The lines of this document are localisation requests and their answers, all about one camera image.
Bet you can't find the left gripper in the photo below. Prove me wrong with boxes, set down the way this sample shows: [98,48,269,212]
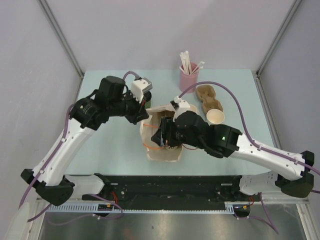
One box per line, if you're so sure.
[108,89,150,125]

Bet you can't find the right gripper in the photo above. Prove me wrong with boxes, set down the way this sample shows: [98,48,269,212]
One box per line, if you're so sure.
[151,115,204,149]

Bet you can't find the brown paper takeout bag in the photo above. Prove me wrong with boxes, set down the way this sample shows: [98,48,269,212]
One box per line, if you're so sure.
[139,104,183,162]

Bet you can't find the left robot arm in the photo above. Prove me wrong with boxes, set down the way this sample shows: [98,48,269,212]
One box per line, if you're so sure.
[20,75,153,206]

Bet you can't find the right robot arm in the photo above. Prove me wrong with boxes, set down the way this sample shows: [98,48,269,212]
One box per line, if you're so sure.
[150,110,314,201]

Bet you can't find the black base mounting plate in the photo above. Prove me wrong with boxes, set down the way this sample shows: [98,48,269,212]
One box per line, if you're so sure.
[67,174,292,202]

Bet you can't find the brown cardboard cup carrier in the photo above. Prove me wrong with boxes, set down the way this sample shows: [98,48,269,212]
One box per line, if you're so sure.
[195,84,224,115]

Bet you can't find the pink straw holder cup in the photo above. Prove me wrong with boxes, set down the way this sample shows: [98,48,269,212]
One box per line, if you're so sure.
[179,65,199,92]

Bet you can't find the white wrapped straws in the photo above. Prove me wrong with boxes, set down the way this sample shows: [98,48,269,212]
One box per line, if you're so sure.
[179,50,205,75]

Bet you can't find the white cable duct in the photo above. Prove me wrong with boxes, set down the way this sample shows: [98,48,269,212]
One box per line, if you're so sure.
[48,200,251,214]

